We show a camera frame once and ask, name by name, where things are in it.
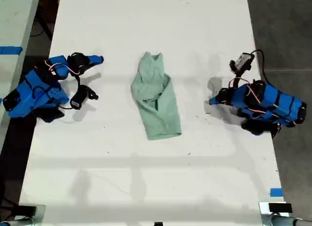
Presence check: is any thin black camera cable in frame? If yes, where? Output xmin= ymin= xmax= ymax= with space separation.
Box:
xmin=32 ymin=86 xmax=74 ymax=111
xmin=250 ymin=49 xmax=268 ymax=84

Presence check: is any clear clamp plate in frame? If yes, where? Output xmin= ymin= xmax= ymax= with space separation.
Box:
xmin=14 ymin=204 xmax=47 ymax=226

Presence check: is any pale green T-shirt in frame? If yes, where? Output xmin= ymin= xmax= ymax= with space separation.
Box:
xmin=131 ymin=52 xmax=182 ymax=141

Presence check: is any black camera box grey face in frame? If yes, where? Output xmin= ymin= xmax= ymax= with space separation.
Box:
xmin=230 ymin=53 xmax=255 ymax=75

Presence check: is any long blue tape strip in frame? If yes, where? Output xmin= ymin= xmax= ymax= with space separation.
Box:
xmin=0 ymin=46 xmax=23 ymax=56

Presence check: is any small black box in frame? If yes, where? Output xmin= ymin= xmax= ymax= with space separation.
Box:
xmin=268 ymin=203 xmax=293 ymax=213
xmin=16 ymin=205 xmax=38 ymax=216

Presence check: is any black camera box white label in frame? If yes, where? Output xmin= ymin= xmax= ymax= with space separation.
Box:
xmin=70 ymin=84 xmax=99 ymax=111

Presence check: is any silver metal clamp plate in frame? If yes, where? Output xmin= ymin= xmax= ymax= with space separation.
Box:
xmin=258 ymin=201 xmax=294 ymax=216

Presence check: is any grey metal pole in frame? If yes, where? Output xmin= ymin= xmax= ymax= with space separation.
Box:
xmin=0 ymin=217 xmax=34 ymax=226
xmin=261 ymin=213 xmax=312 ymax=226

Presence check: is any pale grey side table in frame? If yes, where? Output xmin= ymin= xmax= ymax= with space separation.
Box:
xmin=0 ymin=0 xmax=42 ymax=152

